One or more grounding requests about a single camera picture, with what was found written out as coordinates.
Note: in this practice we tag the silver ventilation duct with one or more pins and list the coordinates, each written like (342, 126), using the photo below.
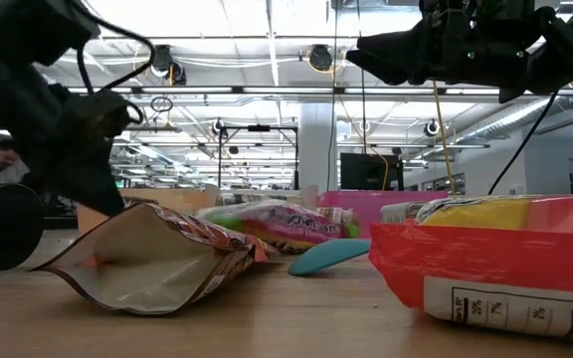
(515, 117)

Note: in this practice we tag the orange plastic bin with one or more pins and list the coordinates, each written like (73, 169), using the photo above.
(182, 199)

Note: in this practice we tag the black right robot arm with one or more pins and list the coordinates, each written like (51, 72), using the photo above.
(565, 45)

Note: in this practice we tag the teal round lid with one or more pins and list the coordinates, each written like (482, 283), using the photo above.
(326, 256)

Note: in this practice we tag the orange brown snack pouch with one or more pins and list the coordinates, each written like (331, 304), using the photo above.
(167, 268)

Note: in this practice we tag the black monitor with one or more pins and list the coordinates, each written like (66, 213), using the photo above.
(371, 171)

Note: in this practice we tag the green pink ramen packet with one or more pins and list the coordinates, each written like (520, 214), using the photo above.
(276, 226)

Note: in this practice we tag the red plastic bin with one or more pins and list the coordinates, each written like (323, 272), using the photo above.
(366, 209)

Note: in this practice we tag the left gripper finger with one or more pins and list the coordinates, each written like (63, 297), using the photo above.
(97, 194)

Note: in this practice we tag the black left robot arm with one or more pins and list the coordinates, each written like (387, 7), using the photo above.
(8, 74)

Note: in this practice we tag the black background rig frame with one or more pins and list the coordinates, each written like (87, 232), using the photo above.
(259, 128)

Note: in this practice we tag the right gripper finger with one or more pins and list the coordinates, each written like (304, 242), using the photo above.
(391, 54)

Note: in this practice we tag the orange ramen packet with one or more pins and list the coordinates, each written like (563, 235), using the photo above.
(490, 258)

